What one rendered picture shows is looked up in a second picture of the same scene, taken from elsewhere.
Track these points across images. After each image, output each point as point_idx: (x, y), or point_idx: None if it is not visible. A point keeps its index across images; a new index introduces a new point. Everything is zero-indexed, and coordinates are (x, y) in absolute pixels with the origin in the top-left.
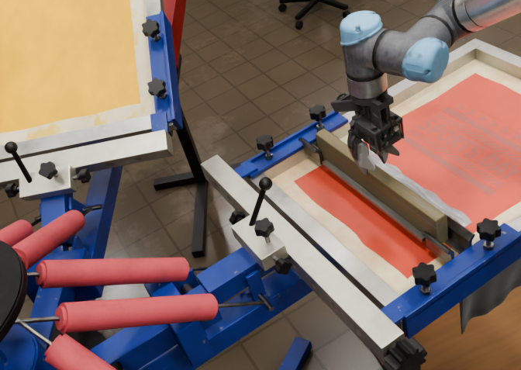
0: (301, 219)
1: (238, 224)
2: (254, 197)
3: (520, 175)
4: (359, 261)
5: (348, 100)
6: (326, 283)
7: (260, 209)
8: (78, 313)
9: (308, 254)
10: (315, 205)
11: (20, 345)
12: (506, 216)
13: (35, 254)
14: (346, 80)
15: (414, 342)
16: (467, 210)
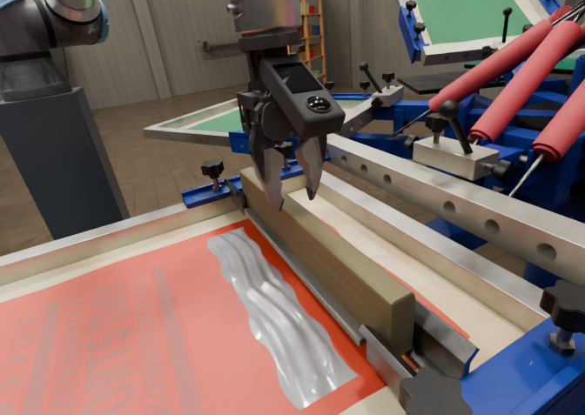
0: (418, 229)
1: (489, 151)
2: (502, 208)
3: (103, 284)
4: (339, 190)
5: (306, 66)
6: (369, 149)
7: (480, 195)
8: (552, 30)
9: (389, 161)
10: (407, 279)
11: None
12: (170, 241)
13: None
14: None
15: None
16: (201, 250)
